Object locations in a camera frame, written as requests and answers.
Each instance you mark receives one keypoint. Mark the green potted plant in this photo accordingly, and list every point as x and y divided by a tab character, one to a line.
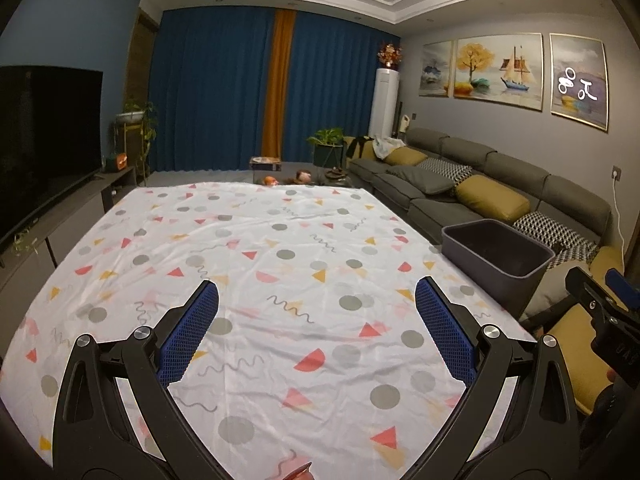
326	140

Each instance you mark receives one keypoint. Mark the grey plastic bin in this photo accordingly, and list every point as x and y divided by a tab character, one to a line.
475	260

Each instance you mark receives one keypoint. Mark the orange curtain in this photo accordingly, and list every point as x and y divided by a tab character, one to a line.
277	85

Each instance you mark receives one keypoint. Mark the potted plant on stand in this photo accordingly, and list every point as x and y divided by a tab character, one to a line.
132	115

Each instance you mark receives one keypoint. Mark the grey cushion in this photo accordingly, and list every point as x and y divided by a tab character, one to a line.
550	287
420	180

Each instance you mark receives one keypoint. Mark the small grey framed painting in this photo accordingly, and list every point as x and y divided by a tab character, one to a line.
436	70

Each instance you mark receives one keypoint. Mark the brown wooden panel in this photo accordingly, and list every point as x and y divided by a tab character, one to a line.
142	60

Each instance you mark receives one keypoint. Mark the grey sofa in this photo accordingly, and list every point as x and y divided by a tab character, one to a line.
500	160

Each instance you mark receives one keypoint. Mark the small yellow cushion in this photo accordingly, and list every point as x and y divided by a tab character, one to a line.
405	157

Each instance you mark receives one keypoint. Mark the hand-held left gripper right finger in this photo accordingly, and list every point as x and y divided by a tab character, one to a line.
445	330

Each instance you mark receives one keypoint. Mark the sailboat framed painting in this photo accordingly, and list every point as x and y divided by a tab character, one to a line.
497	72

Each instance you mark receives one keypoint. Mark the brown figurine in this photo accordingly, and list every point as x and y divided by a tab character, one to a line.
303	177

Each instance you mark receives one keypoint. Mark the grey television cabinet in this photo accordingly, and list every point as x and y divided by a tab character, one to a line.
70	230

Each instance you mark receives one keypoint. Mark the black white patterned cushion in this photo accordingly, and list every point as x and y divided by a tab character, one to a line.
550	232
450	169

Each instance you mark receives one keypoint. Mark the white cloth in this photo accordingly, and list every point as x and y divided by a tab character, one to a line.
389	147

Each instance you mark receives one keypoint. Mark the small orange figurine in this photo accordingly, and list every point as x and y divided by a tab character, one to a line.
271	181

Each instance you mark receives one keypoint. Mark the large yellow cushion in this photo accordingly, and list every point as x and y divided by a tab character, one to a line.
492	199

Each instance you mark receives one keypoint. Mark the blue curtain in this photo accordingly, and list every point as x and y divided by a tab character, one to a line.
340	80
210	90

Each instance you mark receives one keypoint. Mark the purple framed painting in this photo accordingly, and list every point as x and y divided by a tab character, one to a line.
579	82

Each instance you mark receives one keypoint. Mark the printed box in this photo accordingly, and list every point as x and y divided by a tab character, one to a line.
265	166

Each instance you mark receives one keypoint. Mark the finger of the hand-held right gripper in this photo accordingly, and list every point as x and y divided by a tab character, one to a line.
625	290
585	287

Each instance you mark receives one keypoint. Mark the yellow sofa seat cover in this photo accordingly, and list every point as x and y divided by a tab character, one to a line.
570	360

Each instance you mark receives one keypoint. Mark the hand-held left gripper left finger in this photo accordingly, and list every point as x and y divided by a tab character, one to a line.
187	330

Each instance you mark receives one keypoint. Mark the wall outlet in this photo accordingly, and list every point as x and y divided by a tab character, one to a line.
617	173

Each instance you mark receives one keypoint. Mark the black television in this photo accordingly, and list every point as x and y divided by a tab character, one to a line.
40	150

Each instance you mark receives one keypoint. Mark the dark tea tray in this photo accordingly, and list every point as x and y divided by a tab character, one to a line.
336	176

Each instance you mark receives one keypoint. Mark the orange flower decoration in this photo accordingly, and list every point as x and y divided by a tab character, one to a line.
390	55

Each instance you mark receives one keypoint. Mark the white patterned tablecloth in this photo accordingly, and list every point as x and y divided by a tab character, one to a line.
300	240

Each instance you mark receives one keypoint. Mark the white standing air conditioner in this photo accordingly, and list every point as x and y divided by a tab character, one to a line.
385	105

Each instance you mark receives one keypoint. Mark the orange green radio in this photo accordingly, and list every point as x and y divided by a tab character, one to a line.
115	161

